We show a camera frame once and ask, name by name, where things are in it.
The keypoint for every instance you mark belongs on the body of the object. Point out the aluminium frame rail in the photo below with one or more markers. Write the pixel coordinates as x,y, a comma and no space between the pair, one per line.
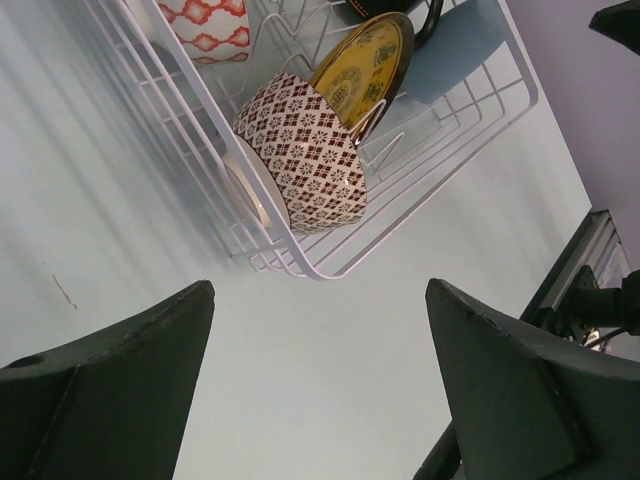
597,245

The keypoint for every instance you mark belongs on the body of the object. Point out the light blue plastic cup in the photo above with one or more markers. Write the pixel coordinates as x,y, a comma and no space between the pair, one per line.
466,36

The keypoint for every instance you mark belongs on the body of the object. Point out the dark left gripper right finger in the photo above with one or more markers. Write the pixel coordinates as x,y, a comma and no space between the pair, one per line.
526,404

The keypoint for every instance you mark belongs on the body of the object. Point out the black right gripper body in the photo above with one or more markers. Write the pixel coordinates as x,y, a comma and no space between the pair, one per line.
620,23

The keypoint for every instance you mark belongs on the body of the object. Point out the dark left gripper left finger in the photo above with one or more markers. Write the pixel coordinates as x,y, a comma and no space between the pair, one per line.
110,405

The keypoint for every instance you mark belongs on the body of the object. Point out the yellow round saucer plate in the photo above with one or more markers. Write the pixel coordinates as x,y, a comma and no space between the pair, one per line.
361,76

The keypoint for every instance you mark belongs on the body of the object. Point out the blue patterned bowl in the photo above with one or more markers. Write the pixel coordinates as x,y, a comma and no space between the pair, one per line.
211,32

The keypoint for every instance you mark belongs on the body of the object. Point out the white wire dish rack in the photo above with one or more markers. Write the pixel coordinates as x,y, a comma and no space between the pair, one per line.
187,112

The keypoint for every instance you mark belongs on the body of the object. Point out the brown patterned bowl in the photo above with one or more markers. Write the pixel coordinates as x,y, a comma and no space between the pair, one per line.
304,151

